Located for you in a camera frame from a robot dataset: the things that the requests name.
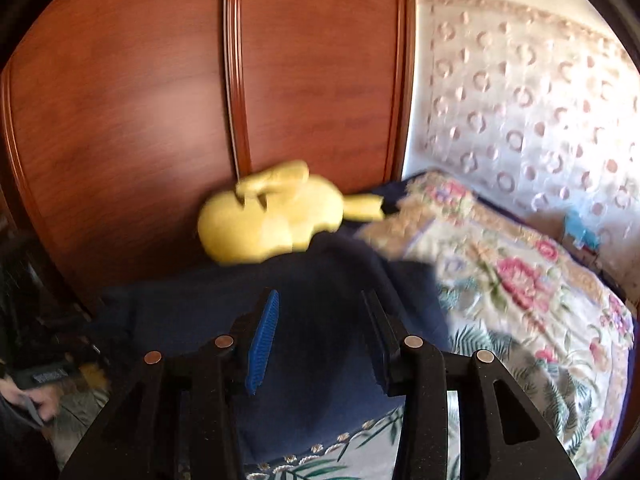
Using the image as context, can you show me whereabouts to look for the blue plastic bag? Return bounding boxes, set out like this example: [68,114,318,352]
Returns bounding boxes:
[565,210,601,251]

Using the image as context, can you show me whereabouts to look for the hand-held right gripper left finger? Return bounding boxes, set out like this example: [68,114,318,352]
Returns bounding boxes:
[60,289,281,480]

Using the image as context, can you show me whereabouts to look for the navy printed t-shirt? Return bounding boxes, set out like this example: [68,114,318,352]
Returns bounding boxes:
[97,232,453,463]

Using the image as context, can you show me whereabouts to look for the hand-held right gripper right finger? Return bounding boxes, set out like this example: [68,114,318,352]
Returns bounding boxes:
[361,290,581,480]

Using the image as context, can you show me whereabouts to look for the yellow plush toy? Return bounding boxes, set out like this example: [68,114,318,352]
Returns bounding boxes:
[196,160,386,265]

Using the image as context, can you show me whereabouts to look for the circle-patterned sheer curtain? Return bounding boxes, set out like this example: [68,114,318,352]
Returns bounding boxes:
[415,0,640,271]

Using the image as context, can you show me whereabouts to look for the floral blanket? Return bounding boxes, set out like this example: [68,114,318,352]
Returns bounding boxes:
[357,170,636,480]

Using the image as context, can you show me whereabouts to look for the person's left hand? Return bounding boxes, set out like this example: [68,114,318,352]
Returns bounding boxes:
[22,385,62,423]

